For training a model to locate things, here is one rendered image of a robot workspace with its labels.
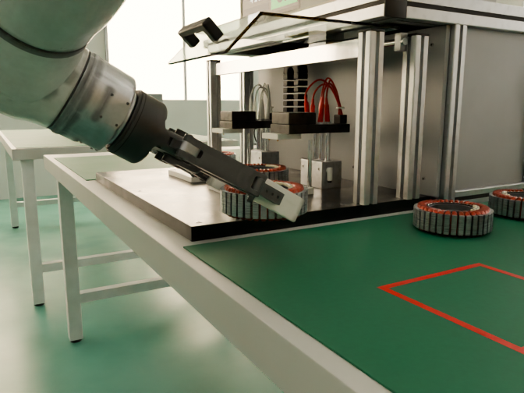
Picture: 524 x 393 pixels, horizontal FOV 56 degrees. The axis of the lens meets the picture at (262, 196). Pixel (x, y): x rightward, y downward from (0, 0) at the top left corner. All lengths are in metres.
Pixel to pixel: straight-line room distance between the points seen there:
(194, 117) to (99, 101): 5.48
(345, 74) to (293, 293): 0.71
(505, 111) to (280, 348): 0.78
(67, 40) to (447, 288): 0.42
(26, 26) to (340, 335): 0.34
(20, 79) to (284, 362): 0.33
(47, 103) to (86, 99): 0.03
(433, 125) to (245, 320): 0.59
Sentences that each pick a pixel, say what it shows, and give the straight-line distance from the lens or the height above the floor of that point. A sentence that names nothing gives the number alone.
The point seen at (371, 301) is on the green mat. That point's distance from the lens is 0.49.
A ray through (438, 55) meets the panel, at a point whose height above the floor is 1.02.
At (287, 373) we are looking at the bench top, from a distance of 0.43.
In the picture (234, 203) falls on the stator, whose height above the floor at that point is 0.82.
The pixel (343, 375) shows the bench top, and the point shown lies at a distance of 0.37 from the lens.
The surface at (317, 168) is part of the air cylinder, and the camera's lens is 0.99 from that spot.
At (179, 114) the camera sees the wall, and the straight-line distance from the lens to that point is 5.90.
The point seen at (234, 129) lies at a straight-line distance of 1.15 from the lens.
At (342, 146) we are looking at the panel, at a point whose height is 0.84.
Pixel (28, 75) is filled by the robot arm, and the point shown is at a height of 0.96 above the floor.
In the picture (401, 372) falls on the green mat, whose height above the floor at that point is 0.75.
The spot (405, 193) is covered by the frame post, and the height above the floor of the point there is 0.78.
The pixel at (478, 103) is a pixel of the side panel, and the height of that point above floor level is 0.94.
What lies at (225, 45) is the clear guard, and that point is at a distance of 0.73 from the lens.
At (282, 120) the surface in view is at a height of 0.91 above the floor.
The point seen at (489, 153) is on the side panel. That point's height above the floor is 0.84.
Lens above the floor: 0.93
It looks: 10 degrees down
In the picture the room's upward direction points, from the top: straight up
